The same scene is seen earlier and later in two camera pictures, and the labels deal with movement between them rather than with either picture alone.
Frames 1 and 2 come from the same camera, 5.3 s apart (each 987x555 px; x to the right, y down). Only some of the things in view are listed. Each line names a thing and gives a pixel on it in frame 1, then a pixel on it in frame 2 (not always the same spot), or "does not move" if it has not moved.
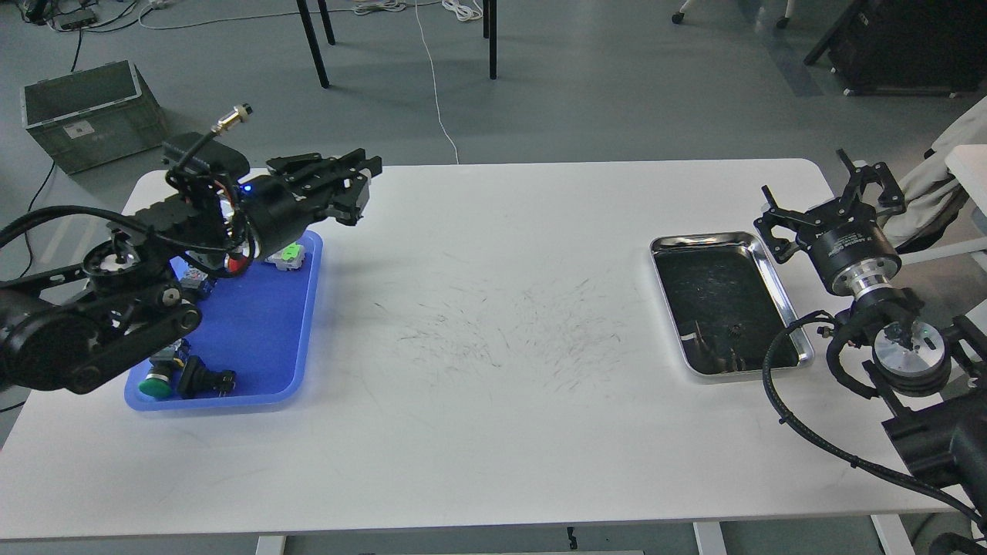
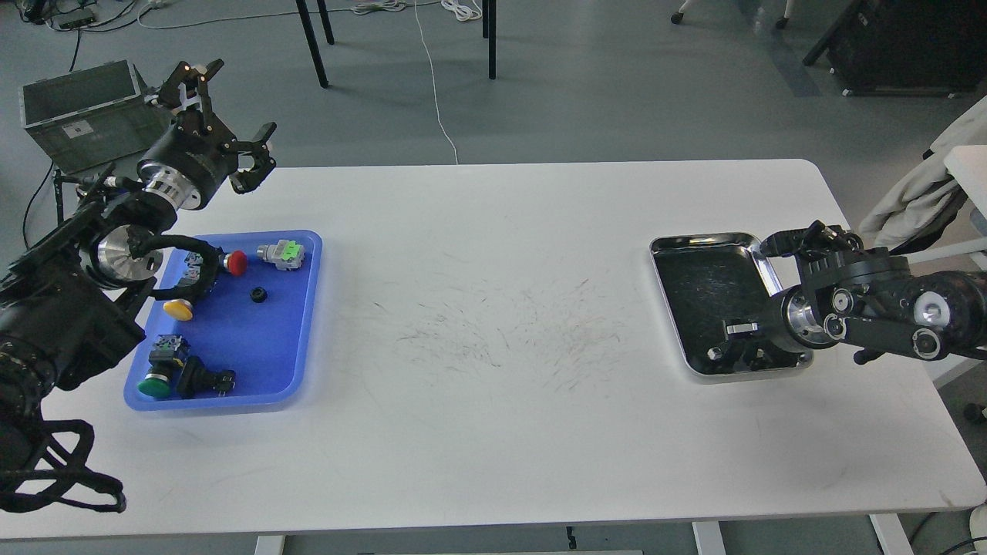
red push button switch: x=238 y=264 does not move
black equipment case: x=908 y=47 does not move
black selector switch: x=197 y=381 does not move
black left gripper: x=275 y=213 to x=189 y=159
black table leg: x=314 y=47 does not move
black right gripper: x=854 y=257 to x=801 y=319
